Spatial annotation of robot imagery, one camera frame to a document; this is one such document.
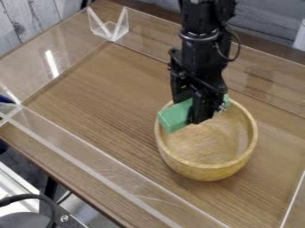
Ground blue object at left edge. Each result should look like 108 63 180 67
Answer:
0 94 14 103

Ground black table leg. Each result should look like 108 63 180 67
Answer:
44 177 59 200

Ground clear acrylic tray walls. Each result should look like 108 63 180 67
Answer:
0 1 305 228

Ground green rectangular block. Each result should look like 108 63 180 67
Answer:
158 94 234 135

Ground black cable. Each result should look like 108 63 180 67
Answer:
0 193 56 228

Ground grey metal bracket with screw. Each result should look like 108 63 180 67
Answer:
37 195 88 228

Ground brown wooden bowl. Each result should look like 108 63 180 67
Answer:
154 100 258 182

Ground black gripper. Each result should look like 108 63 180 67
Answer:
168 32 231 125

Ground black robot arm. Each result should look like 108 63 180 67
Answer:
168 0 236 126

